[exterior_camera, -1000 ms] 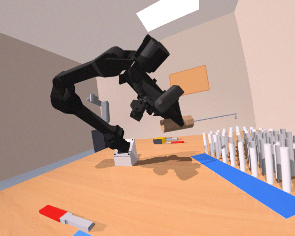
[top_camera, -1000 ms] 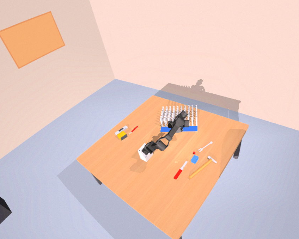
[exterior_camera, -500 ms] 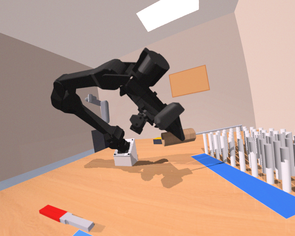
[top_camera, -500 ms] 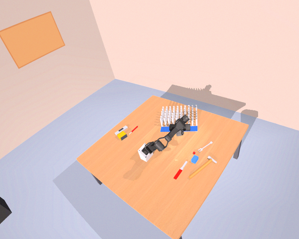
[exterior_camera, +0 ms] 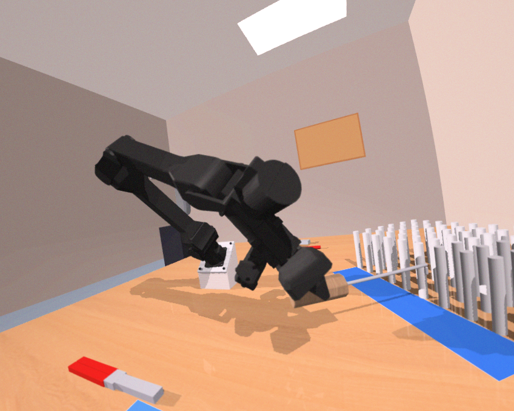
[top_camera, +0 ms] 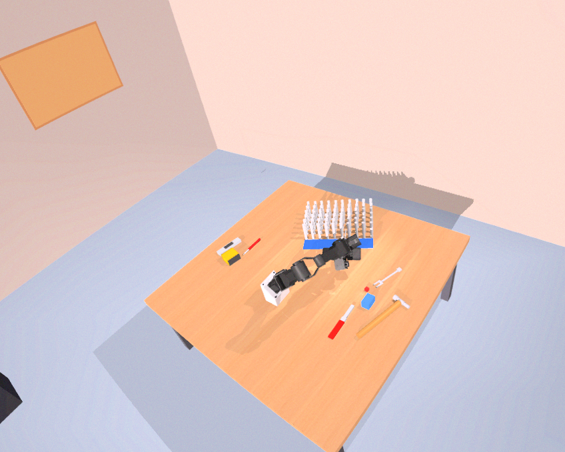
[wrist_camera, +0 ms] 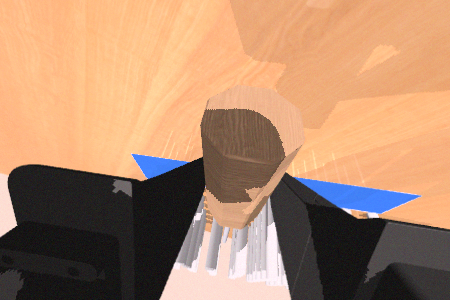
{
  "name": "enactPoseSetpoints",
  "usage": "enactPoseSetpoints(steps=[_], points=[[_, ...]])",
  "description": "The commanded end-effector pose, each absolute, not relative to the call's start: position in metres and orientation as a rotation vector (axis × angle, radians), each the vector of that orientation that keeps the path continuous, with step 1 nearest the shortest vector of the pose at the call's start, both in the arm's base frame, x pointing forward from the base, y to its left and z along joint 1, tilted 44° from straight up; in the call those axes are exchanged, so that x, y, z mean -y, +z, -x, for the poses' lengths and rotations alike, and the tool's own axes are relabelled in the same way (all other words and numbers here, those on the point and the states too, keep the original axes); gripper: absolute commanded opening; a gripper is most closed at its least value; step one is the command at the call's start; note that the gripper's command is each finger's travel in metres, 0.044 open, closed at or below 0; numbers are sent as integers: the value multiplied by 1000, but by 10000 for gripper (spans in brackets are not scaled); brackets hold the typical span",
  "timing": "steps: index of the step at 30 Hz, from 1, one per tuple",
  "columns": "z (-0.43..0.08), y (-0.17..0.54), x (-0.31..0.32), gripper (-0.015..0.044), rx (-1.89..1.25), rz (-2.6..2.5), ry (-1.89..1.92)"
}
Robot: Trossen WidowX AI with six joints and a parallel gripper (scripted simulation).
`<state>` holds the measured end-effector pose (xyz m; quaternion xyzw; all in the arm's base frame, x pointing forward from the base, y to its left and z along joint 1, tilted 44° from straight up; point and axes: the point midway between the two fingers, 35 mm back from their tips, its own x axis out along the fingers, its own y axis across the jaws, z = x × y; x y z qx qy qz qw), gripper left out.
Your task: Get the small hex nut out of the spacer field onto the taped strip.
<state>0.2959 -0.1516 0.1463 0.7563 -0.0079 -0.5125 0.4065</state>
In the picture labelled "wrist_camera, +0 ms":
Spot blue flat strip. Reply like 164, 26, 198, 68
132, 154, 422, 214

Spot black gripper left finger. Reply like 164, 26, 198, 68
7, 157, 206, 300

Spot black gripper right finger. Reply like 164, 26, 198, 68
270, 172, 450, 300

